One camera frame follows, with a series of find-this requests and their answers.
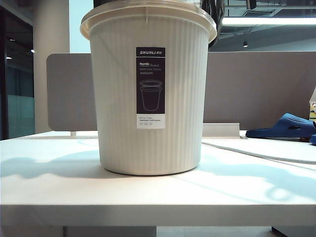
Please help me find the black plastic garbage bag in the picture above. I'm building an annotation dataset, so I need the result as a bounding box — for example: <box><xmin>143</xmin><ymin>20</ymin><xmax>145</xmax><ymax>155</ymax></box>
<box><xmin>93</xmin><ymin>0</ymin><xmax>224</xmax><ymax>47</ymax></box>

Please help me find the white ribbed plastic trash can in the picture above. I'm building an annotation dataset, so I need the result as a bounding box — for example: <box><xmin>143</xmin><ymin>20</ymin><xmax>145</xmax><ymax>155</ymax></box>
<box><xmin>80</xmin><ymin>0</ymin><xmax>218</xmax><ymax>176</ymax></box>

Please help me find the long ceiling light strip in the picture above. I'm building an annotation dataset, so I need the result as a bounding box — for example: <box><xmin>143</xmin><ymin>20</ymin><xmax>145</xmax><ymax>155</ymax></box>
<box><xmin>222</xmin><ymin>16</ymin><xmax>316</xmax><ymax>27</ymax></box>

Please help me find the brown desk divider panel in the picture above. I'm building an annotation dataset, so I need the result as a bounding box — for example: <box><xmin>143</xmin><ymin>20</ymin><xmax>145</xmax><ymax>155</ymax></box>
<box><xmin>203</xmin><ymin>51</ymin><xmax>316</xmax><ymax>124</ymax></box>

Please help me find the white yellow printed carton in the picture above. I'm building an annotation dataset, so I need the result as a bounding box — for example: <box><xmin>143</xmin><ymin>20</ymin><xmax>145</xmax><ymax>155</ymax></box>
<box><xmin>308</xmin><ymin>86</ymin><xmax>316</xmax><ymax>121</ymax></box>

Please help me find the light grey desk divider panel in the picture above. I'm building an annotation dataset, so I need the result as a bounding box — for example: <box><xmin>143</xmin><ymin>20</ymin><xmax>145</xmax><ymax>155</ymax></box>
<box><xmin>46</xmin><ymin>53</ymin><xmax>98</xmax><ymax>132</ymax></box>

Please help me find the white round column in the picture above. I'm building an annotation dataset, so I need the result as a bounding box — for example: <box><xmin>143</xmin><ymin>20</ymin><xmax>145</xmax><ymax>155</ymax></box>
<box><xmin>33</xmin><ymin>0</ymin><xmax>71</xmax><ymax>135</ymax></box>

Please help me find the dark glass partition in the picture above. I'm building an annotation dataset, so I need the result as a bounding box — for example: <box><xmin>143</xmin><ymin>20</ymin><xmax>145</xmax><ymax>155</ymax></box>
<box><xmin>0</xmin><ymin>6</ymin><xmax>35</xmax><ymax>140</ymax></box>

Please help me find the grey desk leg panel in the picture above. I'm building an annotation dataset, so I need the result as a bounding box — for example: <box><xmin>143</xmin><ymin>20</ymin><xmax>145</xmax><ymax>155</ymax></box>
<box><xmin>63</xmin><ymin>226</ymin><xmax>158</xmax><ymax>237</ymax></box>

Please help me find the white cable tray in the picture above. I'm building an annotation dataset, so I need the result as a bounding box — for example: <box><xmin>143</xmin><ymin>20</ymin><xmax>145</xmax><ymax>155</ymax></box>
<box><xmin>202</xmin><ymin>123</ymin><xmax>240</xmax><ymax>138</ymax></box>

